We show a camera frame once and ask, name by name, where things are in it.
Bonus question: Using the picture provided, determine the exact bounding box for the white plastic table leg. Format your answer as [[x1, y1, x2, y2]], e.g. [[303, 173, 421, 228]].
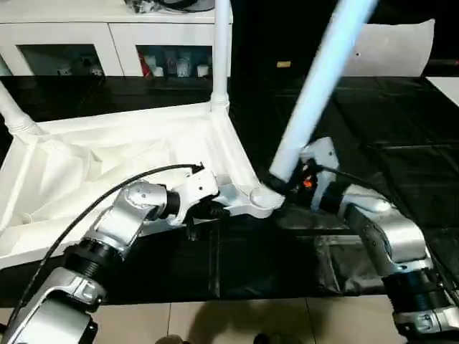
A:
[[268, 0, 380, 184], [0, 80, 41, 138], [209, 0, 235, 115]]

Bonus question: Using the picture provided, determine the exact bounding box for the black work mat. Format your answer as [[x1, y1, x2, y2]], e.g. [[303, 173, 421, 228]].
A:
[[0, 75, 459, 306]]

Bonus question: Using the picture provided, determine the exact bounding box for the dark robot foot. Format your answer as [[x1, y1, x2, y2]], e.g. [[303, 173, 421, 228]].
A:
[[156, 334, 188, 344], [253, 332, 285, 344]]

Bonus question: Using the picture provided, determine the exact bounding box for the black cabinet with gold label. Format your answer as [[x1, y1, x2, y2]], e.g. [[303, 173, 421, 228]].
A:
[[230, 0, 360, 79]]

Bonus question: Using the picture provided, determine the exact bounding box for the red packet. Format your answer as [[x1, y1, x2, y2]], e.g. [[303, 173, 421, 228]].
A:
[[139, 52, 152, 77]]

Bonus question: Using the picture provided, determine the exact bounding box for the grey cushion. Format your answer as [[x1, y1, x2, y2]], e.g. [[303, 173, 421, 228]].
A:
[[352, 19, 437, 77]]

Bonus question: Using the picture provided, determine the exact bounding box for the white flat board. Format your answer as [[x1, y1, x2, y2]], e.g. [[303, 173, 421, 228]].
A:
[[425, 75, 459, 104]]

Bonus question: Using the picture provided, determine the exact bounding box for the black bar with red light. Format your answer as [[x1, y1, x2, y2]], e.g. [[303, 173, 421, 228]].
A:
[[427, 58, 459, 68]]

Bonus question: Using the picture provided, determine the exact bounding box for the white sideboard cabinet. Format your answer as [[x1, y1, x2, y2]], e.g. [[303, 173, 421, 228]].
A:
[[0, 0, 235, 79]]

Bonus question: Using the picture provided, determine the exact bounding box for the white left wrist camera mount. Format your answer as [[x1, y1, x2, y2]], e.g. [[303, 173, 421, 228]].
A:
[[167, 167, 221, 229]]

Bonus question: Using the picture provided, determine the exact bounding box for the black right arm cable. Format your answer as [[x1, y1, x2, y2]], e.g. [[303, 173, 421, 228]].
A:
[[314, 163, 459, 288]]

